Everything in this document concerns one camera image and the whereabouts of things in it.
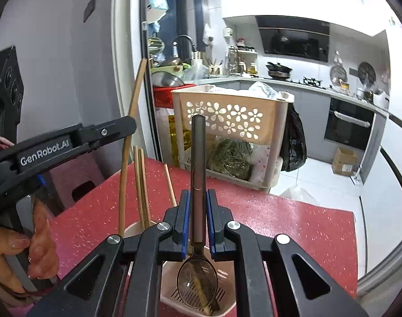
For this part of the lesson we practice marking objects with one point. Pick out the yellow oil bottle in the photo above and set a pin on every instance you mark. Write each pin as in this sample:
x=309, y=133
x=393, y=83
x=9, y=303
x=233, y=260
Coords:
x=176, y=132

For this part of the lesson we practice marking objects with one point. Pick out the black built-in oven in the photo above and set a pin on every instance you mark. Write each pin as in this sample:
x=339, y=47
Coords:
x=349, y=128

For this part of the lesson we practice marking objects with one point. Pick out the clear plastic bag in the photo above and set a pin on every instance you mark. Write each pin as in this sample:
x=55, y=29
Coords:
x=262, y=89

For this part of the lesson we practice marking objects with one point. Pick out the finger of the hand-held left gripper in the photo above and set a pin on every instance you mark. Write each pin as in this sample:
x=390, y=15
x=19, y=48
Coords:
x=112, y=130

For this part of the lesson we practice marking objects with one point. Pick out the dark wall panel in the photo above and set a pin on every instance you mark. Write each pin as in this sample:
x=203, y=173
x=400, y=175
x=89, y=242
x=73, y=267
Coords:
x=89, y=9

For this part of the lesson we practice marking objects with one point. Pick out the spice rack with jars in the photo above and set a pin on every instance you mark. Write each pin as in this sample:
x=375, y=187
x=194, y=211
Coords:
x=242, y=59

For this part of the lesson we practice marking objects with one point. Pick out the cardboard box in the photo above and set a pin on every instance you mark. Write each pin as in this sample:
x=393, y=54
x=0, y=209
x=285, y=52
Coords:
x=343, y=161

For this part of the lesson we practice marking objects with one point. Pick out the beige flower-cutout storage trolley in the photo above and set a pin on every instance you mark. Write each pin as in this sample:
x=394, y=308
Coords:
x=277, y=132

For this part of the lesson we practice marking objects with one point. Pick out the gas stove burner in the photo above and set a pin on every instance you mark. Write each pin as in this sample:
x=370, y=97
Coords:
x=312, y=82

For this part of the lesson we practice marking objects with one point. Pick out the person's left hand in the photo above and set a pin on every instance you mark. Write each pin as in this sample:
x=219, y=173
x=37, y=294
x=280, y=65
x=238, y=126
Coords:
x=3, y=241

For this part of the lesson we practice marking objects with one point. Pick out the white rice cooker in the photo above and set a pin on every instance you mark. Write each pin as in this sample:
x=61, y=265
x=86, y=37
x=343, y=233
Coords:
x=381, y=100

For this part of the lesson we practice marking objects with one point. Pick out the round dark divided tray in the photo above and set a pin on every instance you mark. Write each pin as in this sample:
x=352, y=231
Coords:
x=366, y=72

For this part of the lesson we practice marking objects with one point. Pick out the black kitchen faucet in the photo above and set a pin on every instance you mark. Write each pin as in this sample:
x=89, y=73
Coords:
x=184, y=37

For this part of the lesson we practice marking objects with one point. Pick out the wooden chopstick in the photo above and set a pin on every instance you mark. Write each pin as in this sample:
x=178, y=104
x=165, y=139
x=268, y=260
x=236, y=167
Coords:
x=144, y=185
x=169, y=185
x=138, y=178
x=124, y=178

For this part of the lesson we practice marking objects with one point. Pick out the bag of green vegetables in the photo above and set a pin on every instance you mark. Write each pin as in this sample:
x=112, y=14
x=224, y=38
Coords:
x=230, y=158

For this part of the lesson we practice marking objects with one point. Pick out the white floral plastic bag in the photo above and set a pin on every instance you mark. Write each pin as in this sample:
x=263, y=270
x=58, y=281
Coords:
x=263, y=165

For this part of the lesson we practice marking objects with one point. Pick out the beige plastic utensil holder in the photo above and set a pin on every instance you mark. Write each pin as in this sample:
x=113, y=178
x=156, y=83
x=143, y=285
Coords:
x=169, y=284

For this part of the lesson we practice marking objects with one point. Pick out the dark metal spoon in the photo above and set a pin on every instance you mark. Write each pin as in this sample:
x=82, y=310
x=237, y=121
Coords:
x=198, y=145

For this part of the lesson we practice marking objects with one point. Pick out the red plastic basket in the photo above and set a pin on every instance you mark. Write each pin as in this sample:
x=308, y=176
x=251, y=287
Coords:
x=163, y=97

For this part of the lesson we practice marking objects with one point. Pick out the pink plastic stool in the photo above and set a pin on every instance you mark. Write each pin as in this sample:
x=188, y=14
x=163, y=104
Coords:
x=85, y=171

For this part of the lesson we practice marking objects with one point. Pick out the black wok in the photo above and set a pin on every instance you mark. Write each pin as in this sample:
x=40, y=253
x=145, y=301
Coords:
x=279, y=69

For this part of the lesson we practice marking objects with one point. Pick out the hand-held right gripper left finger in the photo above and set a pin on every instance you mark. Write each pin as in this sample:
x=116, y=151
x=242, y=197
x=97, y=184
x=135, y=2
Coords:
x=186, y=231

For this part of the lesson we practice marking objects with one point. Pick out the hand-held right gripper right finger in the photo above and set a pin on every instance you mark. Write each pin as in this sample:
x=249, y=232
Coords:
x=211, y=231

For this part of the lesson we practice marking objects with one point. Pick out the black plastic bag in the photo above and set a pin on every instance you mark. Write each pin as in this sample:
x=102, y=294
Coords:
x=293, y=138

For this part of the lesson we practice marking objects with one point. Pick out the black range hood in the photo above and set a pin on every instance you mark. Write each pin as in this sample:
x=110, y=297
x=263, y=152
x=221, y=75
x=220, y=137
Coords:
x=293, y=43

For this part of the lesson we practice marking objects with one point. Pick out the white hanging plastic bag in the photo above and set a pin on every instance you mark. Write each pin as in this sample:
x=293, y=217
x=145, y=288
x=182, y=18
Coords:
x=207, y=34

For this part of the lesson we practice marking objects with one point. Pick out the grey sliding door frame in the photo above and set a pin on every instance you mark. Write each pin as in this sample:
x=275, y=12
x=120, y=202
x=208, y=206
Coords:
x=131, y=39

